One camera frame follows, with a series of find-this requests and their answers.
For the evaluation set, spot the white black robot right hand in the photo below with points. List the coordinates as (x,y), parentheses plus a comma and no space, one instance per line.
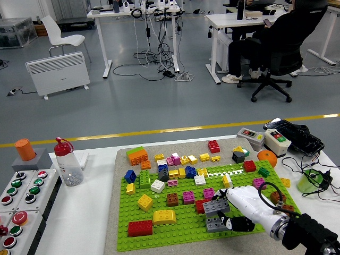
(247,202)

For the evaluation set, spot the brown square toy brick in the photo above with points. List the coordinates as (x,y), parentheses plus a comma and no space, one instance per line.
(276,197)
(173,200)
(289,207)

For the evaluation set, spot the light grey long toy brick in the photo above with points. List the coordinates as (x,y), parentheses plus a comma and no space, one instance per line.
(215,207)

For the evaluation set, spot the dark grey long toy brick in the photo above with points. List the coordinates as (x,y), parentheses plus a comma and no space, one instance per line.
(212,225)

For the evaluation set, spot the red sloped toy brick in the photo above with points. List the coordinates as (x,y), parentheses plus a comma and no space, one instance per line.
(199,207)

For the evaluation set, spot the blue square toy brick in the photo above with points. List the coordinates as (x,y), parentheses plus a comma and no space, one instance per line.
(191,172)
(130,176)

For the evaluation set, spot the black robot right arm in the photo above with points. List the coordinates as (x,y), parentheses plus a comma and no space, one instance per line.
(308,231)

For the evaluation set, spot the magenta square toy brick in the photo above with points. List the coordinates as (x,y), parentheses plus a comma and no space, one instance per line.
(208,193)
(257,183)
(189,197)

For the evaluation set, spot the yellow and white toy brick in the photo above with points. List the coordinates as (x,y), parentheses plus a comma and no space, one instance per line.
(227,182)

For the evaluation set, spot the small green toy brick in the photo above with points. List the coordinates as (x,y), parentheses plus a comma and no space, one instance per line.
(264,172)

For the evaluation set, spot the green and white toy brick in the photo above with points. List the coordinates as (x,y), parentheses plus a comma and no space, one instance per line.
(246,153)

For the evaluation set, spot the white square toy brick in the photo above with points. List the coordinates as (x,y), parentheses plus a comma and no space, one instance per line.
(157,186)
(200,180)

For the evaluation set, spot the yellow sloped toy brick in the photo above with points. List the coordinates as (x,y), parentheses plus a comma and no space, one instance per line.
(237,149)

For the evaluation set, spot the green studded baseplate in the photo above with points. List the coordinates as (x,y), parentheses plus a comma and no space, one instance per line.
(183,233)

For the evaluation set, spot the tall magenta toy brick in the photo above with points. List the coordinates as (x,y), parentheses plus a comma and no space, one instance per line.
(176,159)

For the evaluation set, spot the yellow curved toy brick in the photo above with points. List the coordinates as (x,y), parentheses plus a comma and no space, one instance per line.
(164,217)

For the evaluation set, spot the dark grey sloped toy brick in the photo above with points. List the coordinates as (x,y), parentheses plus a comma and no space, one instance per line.
(164,176)

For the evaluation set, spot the pink toy brick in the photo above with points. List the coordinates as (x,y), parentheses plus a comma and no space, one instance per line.
(170,161)

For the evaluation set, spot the small blue toy brick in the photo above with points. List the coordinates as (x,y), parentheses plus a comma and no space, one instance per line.
(162,167)

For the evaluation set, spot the small white toy brick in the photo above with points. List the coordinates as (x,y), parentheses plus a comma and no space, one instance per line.
(161,162)

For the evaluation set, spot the large yellow square toy brick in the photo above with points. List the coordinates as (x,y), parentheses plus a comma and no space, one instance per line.
(145,202)

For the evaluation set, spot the tall green toy brick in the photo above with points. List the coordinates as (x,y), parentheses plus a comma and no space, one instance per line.
(145,179)

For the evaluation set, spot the small orange toy brick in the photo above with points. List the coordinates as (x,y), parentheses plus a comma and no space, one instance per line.
(145,165)

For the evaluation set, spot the red long toy brick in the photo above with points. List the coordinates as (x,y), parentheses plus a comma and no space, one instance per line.
(140,228)

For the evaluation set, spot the large orange toy brick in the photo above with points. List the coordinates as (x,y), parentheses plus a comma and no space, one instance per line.
(138,159)

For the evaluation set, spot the small yellow toy brick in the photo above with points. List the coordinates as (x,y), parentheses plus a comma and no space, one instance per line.
(130,188)

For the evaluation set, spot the dark grey cube brick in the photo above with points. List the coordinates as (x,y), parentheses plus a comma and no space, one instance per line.
(238,157)

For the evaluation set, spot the orange fruit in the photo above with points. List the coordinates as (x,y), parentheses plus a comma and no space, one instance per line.
(267,159)

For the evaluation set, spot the small yellow flat brick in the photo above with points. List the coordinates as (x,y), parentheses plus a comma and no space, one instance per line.
(215,159)

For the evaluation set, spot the green translucent cup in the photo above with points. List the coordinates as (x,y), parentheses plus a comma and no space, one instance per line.
(304,184)

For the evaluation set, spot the small pink flat brick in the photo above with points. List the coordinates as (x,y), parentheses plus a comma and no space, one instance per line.
(172,183)

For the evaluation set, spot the black electronic device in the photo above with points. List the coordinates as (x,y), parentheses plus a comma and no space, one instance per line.
(301,140)

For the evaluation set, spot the black plug adapter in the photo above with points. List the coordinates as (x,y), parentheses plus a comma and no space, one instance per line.
(326,177)

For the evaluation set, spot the black office chair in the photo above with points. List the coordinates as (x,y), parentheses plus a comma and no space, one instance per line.
(268,81)

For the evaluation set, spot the lime green flat brick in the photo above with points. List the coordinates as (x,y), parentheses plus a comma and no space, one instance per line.
(134,150)

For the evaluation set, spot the black power strip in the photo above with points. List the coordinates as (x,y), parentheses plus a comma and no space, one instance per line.
(168,74)

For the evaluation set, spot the white case under desk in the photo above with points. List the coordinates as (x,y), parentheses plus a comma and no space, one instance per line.
(223,50)

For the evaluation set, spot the person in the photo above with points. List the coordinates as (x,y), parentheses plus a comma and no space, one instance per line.
(282,29)

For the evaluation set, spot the smartphone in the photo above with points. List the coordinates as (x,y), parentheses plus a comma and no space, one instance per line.
(268,23)

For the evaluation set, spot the clear bottle with red cap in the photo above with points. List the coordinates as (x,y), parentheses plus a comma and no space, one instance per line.
(69,166)

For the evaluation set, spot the tan cardboard box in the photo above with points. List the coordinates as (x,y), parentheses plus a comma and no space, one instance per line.
(254,13)

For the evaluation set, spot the black bottle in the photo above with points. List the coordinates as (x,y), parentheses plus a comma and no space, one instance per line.
(240,10)

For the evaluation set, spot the grey block base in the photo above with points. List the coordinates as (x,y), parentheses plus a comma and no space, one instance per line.
(41,162)

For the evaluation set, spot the grey four-button control box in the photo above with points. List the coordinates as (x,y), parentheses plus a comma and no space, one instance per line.
(34,190)
(12,191)

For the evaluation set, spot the orange cylinder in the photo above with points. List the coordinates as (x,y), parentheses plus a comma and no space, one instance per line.
(25,149)

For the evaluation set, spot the white electric panel heater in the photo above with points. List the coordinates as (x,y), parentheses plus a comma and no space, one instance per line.
(58,74)

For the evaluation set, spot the white desk with gadgets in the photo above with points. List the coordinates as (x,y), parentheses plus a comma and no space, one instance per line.
(107,13)

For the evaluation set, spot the grey-blue cylinder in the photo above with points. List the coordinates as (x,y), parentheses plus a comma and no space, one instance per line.
(116,6)

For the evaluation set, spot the white plastic chair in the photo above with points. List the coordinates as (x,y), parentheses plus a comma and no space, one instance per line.
(62,40)

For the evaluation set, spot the black platform dolly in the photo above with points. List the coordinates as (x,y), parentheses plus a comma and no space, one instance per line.
(75,25)

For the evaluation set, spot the floor power socket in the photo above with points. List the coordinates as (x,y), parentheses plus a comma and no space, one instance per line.
(13,91)

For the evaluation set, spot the brown cardboard box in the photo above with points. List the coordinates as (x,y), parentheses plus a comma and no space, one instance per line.
(41,29)

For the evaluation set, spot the clear plastic crate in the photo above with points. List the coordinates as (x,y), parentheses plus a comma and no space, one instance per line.
(16,32)

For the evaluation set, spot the grey two-button switch box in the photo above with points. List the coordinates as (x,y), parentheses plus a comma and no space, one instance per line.
(255,144)

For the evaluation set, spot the beige two-button switch box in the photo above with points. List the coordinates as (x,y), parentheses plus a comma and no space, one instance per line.
(275,149)

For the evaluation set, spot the white desk frame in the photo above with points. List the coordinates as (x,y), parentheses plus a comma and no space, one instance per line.
(329,34)

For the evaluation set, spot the small white camera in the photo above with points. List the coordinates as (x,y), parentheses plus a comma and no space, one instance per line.
(126,6)

